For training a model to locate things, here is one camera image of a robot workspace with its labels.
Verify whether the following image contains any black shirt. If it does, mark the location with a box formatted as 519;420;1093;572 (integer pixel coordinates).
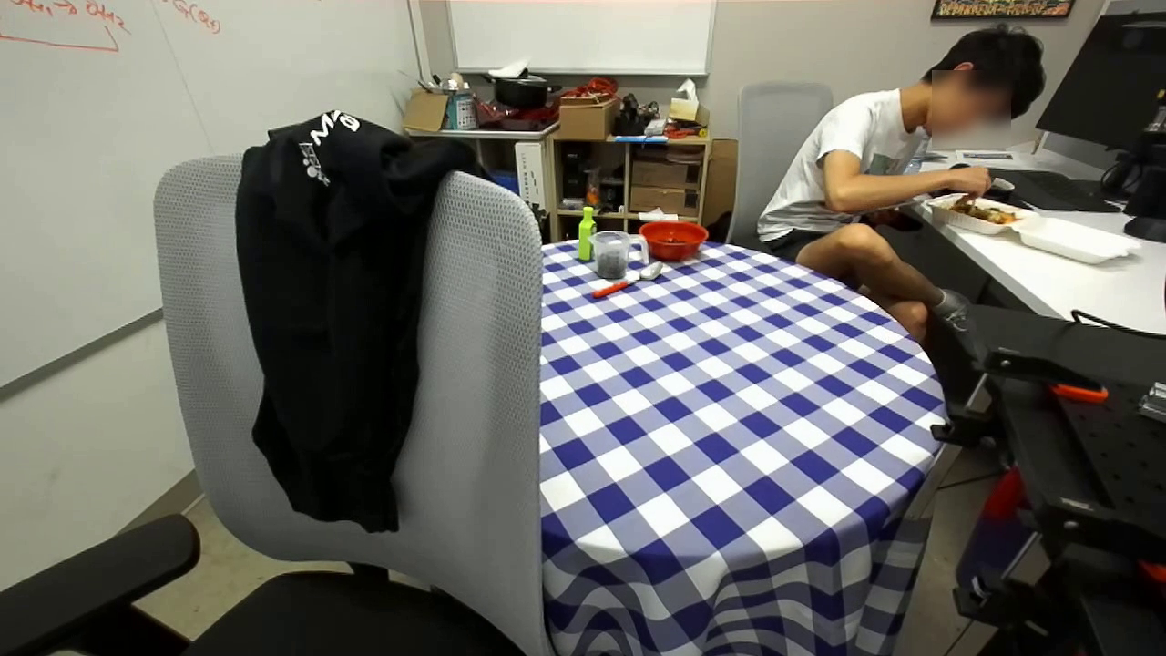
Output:
234;104;479;539

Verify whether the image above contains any grey mesh office chair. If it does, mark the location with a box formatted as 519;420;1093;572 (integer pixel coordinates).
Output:
0;149;550;656

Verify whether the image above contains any grey plain chair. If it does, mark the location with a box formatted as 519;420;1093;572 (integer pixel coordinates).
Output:
723;79;839;248

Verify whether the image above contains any person in white t-shirt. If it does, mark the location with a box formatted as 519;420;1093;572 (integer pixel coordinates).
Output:
752;18;1050;343

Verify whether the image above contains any red marker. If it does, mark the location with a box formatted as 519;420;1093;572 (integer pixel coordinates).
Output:
581;266;669;302

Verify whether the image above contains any clear plastic cup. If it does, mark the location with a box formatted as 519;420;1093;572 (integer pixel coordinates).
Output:
592;231;635;284

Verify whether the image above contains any green bottle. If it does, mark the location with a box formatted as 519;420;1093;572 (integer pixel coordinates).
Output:
570;205;599;266

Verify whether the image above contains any red bowl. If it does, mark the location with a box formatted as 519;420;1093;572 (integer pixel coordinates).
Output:
637;216;711;266

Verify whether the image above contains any wooden shelf unit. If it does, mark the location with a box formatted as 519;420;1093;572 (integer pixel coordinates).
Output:
405;119;740;248

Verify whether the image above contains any large cardboard box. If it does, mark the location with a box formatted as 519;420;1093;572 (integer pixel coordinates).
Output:
558;100;618;143

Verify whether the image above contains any blue white checkered tablecloth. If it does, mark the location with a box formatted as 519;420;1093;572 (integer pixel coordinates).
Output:
535;237;949;656

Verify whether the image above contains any black pot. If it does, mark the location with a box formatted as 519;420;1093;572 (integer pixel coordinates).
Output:
486;68;550;115

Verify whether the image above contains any tissue box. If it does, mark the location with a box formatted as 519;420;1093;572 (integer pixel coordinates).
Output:
667;77;708;124

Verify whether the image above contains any small cardboard box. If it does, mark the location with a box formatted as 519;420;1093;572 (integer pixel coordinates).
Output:
401;85;450;138

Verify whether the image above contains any white desk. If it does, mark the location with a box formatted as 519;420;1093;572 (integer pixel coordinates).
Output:
905;143;1166;343

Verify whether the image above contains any black keyboard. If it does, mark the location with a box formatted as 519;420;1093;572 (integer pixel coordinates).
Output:
984;169;1113;213

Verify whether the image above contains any white takeaway food container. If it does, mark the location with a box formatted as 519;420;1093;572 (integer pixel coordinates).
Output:
926;191;1142;268

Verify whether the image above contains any framed picture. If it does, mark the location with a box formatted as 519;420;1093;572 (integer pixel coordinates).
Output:
927;0;1078;23

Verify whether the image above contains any black robot cart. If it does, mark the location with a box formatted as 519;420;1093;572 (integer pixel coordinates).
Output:
949;305;1166;656

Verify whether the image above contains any black monitor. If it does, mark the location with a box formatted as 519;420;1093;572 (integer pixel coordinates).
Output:
1033;12;1166;245

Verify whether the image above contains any red clamp handle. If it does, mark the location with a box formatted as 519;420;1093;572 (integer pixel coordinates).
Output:
978;465;1033;527

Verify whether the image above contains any orange handled clamp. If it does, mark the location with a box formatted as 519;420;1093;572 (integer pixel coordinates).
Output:
1050;378;1111;407

